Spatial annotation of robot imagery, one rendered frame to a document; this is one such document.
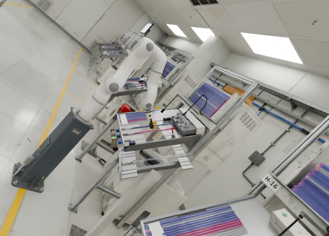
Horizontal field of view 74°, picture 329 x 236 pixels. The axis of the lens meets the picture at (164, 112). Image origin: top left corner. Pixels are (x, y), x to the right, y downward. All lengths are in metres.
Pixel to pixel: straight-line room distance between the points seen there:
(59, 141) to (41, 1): 9.04
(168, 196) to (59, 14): 9.16
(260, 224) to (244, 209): 0.11
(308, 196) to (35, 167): 1.82
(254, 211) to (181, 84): 2.35
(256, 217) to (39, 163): 1.56
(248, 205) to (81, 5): 9.81
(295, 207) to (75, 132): 1.51
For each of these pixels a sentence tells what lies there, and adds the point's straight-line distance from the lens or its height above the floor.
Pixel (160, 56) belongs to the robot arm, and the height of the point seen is 1.47.
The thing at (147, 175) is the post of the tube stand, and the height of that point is 0.77.
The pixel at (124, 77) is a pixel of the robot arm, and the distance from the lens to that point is 1.68.
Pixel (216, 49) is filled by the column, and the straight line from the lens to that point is 5.49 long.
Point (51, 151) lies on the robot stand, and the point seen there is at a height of 0.37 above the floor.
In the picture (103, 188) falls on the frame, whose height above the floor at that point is 0.32.
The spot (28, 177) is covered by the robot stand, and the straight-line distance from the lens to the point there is 2.07.
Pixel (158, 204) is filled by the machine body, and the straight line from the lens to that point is 2.39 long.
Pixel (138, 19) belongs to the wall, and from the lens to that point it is 10.56.
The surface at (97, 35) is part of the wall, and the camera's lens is 10.42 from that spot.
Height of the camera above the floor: 1.35
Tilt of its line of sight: 6 degrees down
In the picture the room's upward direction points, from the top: 43 degrees clockwise
